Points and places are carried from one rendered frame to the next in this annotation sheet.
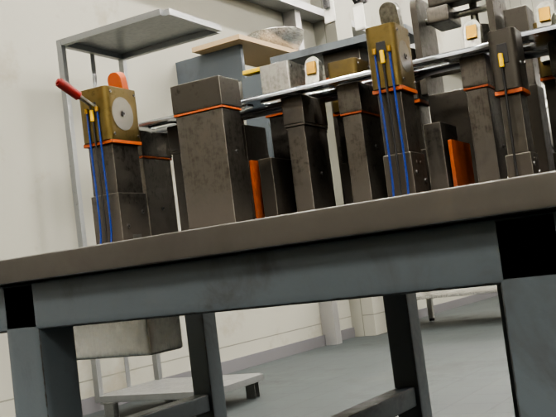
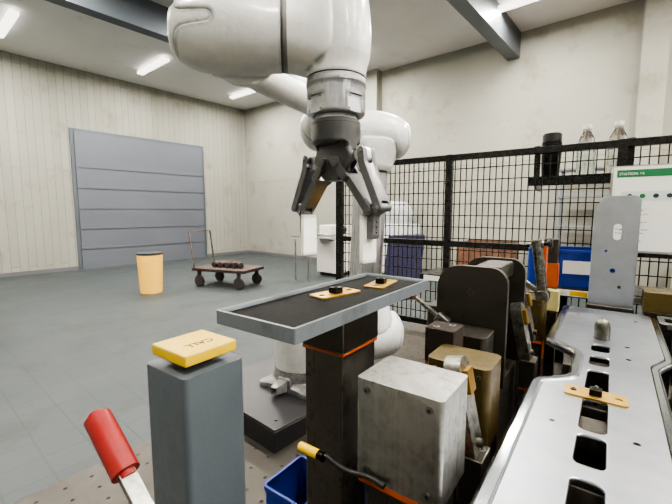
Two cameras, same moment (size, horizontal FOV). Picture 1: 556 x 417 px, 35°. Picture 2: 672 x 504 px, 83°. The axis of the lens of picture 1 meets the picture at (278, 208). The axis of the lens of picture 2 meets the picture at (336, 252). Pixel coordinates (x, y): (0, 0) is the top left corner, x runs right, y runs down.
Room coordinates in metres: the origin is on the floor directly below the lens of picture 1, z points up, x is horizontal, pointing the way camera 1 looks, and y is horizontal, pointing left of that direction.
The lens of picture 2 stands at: (2.13, 0.36, 1.29)
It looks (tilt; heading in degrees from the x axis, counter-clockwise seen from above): 6 degrees down; 279
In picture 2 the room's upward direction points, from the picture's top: straight up
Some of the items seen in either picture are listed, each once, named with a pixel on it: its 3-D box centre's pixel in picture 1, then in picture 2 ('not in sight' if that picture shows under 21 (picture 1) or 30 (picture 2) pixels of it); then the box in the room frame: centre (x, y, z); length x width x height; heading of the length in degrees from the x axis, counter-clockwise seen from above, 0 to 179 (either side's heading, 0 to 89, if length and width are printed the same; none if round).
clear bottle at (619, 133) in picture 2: not in sight; (617, 148); (1.29, -1.25, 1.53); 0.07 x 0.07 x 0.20
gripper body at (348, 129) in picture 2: not in sight; (336, 150); (2.22, -0.23, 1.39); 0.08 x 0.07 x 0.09; 142
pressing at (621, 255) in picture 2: not in sight; (613, 251); (1.46, -0.91, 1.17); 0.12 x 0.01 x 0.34; 152
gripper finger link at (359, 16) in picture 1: (359, 16); (308, 235); (2.27, -0.27, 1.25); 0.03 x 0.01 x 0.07; 52
